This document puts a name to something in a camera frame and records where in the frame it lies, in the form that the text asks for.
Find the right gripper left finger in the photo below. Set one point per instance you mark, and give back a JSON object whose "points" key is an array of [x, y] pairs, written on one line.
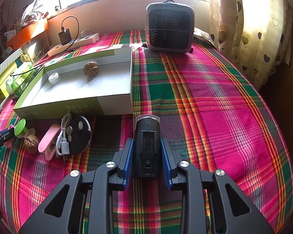
{"points": [[63, 209]]}

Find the black round disc gadget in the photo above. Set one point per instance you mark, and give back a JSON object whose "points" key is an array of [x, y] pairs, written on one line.
{"points": [[79, 135]]}

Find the grey portable heater fan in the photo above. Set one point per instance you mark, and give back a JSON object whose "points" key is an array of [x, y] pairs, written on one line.
{"points": [[169, 27]]}

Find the green white mushroom massager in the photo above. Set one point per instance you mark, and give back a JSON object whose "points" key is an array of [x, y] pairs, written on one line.
{"points": [[21, 130]]}

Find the striped white box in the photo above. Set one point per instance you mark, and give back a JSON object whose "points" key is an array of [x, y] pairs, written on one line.
{"points": [[9, 60]]}

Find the heart pattern curtain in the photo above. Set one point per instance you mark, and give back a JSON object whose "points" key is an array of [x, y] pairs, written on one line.
{"points": [[255, 35]]}

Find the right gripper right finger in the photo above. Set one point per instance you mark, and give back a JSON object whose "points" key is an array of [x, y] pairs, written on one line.
{"points": [[210, 200]]}

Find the orange plastic basket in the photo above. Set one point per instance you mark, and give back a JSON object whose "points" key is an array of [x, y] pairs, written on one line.
{"points": [[27, 33]]}

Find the yellow green box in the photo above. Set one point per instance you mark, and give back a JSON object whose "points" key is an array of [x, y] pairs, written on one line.
{"points": [[4, 75]]}

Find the walnut in tray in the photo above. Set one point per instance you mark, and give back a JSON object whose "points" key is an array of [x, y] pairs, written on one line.
{"points": [[91, 69]]}

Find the walnut on bedspread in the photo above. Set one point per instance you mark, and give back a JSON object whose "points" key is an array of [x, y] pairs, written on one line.
{"points": [[31, 144]]}

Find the white power strip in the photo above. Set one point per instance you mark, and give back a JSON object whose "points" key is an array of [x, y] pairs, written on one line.
{"points": [[89, 39]]}

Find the black rectangular flashlight device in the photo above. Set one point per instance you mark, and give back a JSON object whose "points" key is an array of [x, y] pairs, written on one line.
{"points": [[147, 150]]}

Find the green wet wipes pack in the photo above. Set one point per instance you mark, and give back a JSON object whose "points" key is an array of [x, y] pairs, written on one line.
{"points": [[21, 75]]}

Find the green white cardboard box tray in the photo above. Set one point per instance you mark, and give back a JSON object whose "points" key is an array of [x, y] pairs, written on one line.
{"points": [[107, 93]]}

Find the black charger adapter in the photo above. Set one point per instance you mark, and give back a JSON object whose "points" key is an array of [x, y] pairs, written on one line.
{"points": [[65, 36]]}

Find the pink clip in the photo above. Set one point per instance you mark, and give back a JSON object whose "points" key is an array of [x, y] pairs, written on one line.
{"points": [[47, 143]]}

